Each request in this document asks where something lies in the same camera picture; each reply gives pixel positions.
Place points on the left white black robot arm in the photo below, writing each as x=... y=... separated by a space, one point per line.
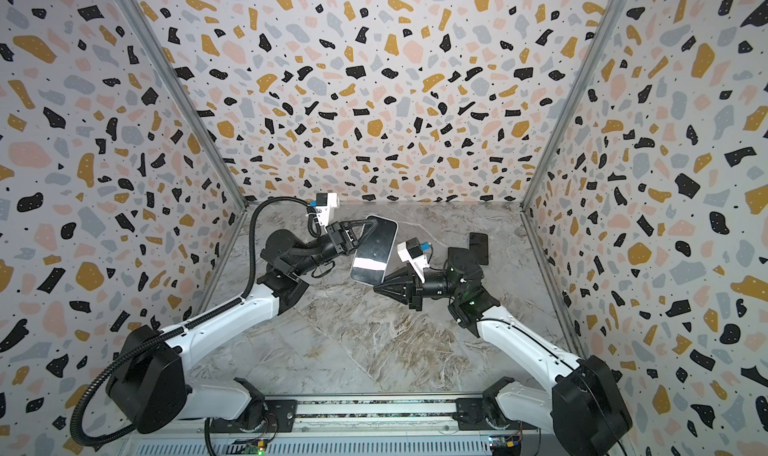
x=153 y=388

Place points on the far right black phone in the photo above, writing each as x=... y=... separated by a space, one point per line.
x=479 y=245

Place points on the middle black phone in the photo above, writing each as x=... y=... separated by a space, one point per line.
x=458 y=259

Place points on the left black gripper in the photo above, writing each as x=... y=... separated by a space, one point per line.
x=340 y=240

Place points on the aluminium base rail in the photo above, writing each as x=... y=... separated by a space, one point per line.
x=378 y=424

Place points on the green circuit board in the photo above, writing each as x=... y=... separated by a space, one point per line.
x=259 y=447

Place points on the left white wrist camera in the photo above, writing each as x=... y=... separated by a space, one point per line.
x=323 y=207

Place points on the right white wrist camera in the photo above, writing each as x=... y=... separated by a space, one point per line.
x=413 y=252

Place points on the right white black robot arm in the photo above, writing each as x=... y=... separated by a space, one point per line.
x=577 y=400

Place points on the purple phone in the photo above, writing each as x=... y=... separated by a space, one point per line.
x=372 y=256

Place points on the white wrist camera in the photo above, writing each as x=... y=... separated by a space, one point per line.
x=413 y=252
x=323 y=207

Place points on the black phone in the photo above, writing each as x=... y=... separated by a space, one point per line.
x=458 y=259
x=479 y=245

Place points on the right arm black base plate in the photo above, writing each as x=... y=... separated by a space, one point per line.
x=474 y=413

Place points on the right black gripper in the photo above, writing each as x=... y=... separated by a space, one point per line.
x=413 y=286

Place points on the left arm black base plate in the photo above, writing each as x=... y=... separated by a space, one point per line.
x=263 y=418

